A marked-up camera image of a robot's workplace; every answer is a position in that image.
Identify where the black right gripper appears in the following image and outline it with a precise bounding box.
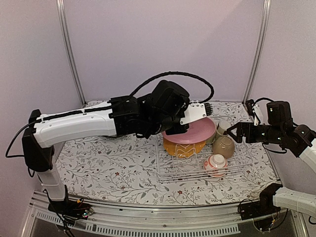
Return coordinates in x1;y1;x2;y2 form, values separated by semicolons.
227;121;284;144

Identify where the pink bear plate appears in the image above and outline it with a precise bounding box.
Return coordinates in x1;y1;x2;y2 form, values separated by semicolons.
162;118;216;144

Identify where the red patterned white bowl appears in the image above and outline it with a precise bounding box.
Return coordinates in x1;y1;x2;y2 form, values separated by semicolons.
203;154;228;178

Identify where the yellow polka dot plate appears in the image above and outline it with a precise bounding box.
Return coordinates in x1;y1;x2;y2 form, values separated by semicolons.
163;138;206;158

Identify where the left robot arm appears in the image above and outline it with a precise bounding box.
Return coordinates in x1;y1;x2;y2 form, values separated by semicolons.
22;80;189;214

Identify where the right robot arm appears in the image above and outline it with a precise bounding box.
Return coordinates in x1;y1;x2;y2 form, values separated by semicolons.
224;100;316;219

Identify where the white brown cup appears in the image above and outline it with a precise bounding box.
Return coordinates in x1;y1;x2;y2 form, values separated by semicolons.
215;120;231;139

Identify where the beige ceramic bowl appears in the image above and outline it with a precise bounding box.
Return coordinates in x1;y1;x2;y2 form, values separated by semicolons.
212;136;235;159

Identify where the floral tablecloth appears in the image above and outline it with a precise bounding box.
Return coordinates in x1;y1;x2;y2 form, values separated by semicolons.
50;99;281;206

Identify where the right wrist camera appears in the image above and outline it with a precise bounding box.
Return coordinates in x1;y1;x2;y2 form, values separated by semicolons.
245;99;264;126

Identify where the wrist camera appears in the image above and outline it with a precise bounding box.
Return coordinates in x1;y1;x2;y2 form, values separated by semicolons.
180;102;213;125
245;99;264;126

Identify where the white wire dish rack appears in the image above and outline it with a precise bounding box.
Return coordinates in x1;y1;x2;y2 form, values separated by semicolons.
153;115;253;184

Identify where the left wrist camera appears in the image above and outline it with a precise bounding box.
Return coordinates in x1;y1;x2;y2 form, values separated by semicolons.
180;102;213;125

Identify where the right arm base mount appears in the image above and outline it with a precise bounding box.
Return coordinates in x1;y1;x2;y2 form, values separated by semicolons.
237;198;281;220

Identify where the right aluminium frame post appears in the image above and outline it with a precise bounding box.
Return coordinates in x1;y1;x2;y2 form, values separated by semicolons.
242;0;271;103

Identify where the aluminium frame post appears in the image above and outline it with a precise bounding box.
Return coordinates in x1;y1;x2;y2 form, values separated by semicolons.
242;0;271;103
56;0;86;105

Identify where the aluminium front rail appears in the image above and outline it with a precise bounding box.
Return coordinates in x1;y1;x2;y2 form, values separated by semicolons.
21;191;311;237

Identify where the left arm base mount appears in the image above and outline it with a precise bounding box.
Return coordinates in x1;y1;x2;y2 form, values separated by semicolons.
48;196;94;220

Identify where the left aluminium frame post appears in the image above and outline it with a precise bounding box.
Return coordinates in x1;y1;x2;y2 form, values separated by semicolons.
56;0;86;105

